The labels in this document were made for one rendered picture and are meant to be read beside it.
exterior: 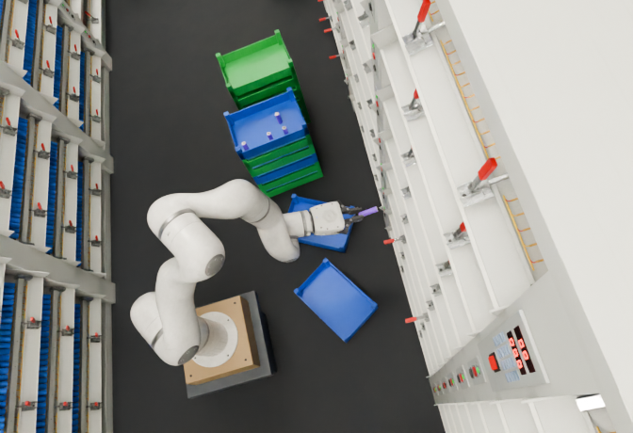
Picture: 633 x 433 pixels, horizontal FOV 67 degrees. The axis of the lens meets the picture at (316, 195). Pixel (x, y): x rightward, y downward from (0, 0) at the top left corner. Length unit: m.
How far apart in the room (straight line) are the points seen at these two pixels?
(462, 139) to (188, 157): 2.02
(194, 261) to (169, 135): 1.66
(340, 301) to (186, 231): 1.12
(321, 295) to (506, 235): 1.55
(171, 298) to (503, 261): 0.87
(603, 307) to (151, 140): 2.51
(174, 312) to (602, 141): 1.10
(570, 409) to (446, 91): 0.44
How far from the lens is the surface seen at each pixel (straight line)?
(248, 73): 2.22
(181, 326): 1.37
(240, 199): 1.17
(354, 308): 2.11
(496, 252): 0.65
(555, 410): 0.63
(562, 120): 0.45
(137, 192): 2.62
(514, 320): 0.56
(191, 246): 1.11
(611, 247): 0.42
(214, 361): 1.80
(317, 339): 2.11
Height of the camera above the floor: 2.07
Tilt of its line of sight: 65 degrees down
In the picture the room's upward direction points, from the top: 21 degrees counter-clockwise
